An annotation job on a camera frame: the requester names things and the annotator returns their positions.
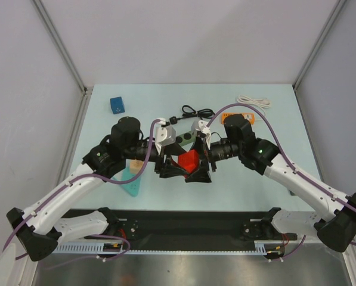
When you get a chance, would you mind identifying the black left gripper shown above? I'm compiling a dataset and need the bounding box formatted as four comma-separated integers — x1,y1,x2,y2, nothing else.
123,141,189,178

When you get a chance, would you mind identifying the red cube socket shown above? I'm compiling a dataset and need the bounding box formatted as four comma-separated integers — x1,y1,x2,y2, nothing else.
178,150,199,174

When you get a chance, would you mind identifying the beige cube socket adapter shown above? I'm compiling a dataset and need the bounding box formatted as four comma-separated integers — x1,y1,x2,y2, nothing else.
129,160,144,175

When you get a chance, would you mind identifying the teal triangular power strip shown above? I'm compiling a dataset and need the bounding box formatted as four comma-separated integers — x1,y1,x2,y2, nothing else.
112,166,141,197

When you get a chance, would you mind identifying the blue cube socket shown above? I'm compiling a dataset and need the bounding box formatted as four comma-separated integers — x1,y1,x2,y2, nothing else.
110,97,125,114

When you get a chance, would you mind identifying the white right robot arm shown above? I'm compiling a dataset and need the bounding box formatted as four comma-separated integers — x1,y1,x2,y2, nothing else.
191,114,356,253

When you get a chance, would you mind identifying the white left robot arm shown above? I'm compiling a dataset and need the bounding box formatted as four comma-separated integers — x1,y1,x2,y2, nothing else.
7,117,176,262

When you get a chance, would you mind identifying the green power strip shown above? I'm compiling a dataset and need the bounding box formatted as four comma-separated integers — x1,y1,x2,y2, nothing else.
176,132,195,147

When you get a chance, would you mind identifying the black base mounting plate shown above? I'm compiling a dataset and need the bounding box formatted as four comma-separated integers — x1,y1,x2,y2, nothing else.
100,207,302,252

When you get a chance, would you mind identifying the orange power strip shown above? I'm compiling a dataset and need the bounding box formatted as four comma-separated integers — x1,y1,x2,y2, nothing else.
220,112,256,126

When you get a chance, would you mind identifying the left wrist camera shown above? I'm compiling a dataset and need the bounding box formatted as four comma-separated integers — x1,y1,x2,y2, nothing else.
154,118,176,154

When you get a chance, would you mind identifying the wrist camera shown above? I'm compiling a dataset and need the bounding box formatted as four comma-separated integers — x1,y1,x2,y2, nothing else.
154,118,176,154
191,119,212,149

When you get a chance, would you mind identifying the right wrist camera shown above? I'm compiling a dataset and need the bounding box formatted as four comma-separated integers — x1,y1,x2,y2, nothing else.
191,119,212,149

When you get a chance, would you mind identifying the black power strip cord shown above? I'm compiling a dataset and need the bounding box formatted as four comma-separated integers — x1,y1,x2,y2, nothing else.
168,104,216,126

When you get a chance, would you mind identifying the white slotted cable duct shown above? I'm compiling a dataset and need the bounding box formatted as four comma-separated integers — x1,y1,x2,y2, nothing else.
52,242,283,256

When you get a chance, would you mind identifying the aluminium frame rail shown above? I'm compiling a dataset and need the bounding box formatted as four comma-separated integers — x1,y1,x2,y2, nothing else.
30,86,94,241

